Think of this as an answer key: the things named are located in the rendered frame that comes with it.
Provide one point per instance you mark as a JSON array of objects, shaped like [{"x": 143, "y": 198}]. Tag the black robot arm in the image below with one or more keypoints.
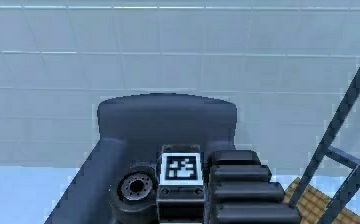
[{"x": 244, "y": 193}]

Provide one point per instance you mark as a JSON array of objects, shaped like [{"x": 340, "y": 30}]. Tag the dark grey metal frame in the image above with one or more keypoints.
[{"x": 338, "y": 123}]

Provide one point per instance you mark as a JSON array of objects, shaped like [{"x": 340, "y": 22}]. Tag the tan woven basket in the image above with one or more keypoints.
[{"x": 316, "y": 206}]

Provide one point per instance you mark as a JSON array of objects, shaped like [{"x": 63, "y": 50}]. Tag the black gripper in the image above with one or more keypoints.
[{"x": 134, "y": 190}]

